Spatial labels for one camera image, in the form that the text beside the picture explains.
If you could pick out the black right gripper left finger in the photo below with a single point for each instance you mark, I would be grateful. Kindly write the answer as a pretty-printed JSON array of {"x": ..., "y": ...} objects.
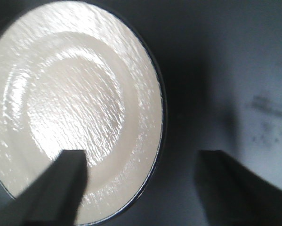
[{"x": 54, "y": 197}]

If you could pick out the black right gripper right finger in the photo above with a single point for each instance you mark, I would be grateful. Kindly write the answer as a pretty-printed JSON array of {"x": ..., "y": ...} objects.
[{"x": 232, "y": 195}]

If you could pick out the beige round plate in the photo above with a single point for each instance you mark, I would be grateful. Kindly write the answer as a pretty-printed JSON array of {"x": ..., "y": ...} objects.
[{"x": 74, "y": 75}]

